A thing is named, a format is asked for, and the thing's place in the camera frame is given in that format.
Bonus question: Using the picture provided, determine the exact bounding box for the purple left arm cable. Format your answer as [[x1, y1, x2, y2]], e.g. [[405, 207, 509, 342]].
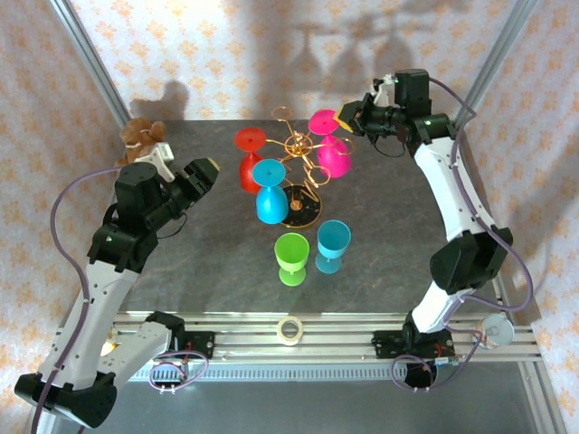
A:
[[31, 165, 209, 433]]

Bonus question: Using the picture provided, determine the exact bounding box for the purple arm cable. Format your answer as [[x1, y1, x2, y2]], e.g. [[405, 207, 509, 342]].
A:
[[391, 76, 536, 393], [31, 165, 209, 433]]

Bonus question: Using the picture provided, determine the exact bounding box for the green wine glass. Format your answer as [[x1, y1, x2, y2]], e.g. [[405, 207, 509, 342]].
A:
[[273, 232, 311, 288]]

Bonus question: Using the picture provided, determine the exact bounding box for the blue wine glass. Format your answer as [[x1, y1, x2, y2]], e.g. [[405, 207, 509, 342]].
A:
[[252, 159, 290, 225]]

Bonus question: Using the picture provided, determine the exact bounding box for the brown teddy bear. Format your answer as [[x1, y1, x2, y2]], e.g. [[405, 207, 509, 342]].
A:
[[115, 118, 167, 167]]

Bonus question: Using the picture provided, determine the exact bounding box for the red wine glass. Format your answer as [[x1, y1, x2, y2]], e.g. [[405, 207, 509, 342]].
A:
[[233, 127, 267, 194]]

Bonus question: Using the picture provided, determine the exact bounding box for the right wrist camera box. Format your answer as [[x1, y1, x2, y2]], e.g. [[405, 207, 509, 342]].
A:
[[371, 74, 396, 106]]

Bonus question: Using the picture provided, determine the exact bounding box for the aluminium frame post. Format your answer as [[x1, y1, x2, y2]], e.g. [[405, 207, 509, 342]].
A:
[[451, 0, 540, 133], [48, 0, 133, 128]]

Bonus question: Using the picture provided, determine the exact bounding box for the teal wine glass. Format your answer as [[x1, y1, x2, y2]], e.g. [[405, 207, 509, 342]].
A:
[[315, 220, 353, 275]]

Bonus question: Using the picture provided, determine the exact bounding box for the beige tape roll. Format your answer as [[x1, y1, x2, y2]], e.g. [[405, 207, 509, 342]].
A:
[[276, 316, 304, 347]]

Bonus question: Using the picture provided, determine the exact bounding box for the magenta wine glass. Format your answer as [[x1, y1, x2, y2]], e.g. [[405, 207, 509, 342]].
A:
[[308, 110, 353, 179]]

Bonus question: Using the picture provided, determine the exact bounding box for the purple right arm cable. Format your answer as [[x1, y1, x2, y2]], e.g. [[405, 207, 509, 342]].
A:
[[391, 76, 536, 393]]

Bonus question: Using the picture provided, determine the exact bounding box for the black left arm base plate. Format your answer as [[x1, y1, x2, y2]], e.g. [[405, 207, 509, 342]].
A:
[[148, 330, 214, 361]]

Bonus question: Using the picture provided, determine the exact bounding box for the grey slotted cable duct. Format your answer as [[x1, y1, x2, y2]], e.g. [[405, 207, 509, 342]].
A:
[[121, 364, 528, 382]]

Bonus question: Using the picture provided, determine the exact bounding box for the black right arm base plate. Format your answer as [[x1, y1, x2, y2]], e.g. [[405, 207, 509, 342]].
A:
[[373, 329, 458, 361]]

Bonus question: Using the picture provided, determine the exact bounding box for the grey round tape roll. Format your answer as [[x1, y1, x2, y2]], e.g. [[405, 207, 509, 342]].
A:
[[478, 315, 516, 351]]

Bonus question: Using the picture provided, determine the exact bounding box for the aluminium mounting rail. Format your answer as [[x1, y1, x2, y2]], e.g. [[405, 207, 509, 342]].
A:
[[103, 311, 542, 363]]

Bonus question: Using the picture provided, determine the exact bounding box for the gold wire wine glass rack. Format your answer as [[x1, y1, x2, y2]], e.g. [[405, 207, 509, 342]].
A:
[[264, 106, 355, 230]]

